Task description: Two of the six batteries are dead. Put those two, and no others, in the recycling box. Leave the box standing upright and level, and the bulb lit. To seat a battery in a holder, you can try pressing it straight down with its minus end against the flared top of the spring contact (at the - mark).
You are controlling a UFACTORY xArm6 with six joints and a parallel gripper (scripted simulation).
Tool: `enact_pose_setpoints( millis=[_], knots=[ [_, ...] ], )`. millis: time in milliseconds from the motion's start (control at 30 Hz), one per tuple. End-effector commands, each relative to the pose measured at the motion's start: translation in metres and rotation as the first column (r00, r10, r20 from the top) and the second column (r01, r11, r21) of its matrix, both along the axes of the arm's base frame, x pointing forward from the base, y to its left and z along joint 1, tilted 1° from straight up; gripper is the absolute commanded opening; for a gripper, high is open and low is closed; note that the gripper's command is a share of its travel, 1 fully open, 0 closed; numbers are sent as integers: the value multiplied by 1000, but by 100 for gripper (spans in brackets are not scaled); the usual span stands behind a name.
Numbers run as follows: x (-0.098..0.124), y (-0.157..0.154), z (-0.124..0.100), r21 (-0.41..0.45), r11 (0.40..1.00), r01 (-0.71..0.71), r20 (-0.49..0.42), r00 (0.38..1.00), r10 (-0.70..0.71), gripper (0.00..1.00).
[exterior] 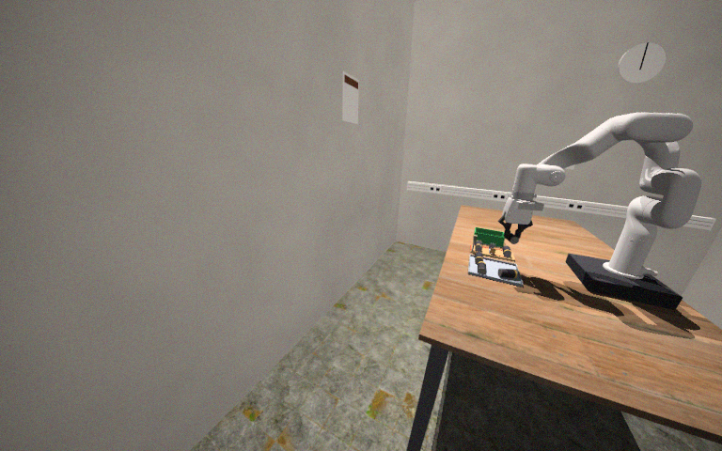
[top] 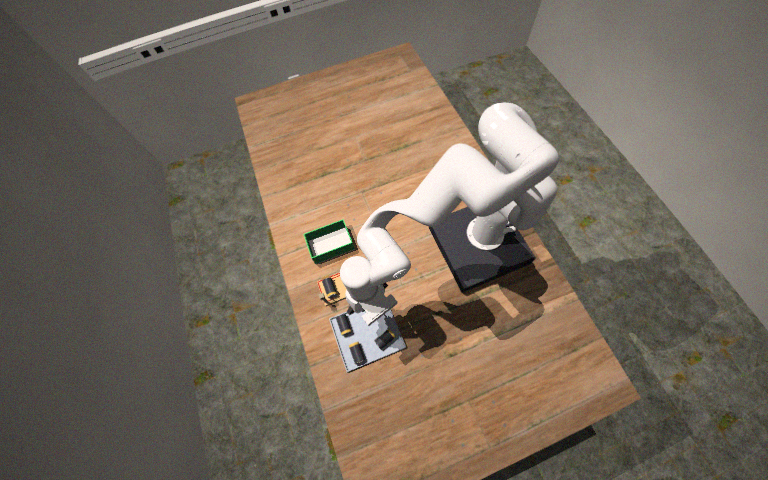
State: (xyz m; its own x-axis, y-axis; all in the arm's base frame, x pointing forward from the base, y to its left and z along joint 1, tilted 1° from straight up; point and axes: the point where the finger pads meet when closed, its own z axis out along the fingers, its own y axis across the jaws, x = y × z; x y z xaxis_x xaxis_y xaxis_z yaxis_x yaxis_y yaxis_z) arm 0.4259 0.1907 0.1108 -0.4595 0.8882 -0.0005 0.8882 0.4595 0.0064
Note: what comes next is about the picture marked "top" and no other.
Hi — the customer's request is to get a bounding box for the pale yellow flat board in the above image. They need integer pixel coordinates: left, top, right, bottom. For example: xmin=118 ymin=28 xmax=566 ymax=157
xmin=317 ymin=273 xmax=346 ymax=306

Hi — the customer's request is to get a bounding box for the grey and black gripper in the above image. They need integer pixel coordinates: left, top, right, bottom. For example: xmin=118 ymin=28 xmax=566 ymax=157
xmin=345 ymin=283 xmax=388 ymax=315

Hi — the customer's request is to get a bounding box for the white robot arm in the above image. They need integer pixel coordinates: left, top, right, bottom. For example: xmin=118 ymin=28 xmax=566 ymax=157
xmin=340 ymin=103 xmax=559 ymax=326

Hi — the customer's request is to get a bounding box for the black battery with gold end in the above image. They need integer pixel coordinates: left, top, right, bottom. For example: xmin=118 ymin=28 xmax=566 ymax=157
xmin=336 ymin=314 xmax=352 ymax=336
xmin=349 ymin=342 xmax=366 ymax=365
xmin=322 ymin=277 xmax=337 ymax=298
xmin=374 ymin=329 xmax=396 ymax=350

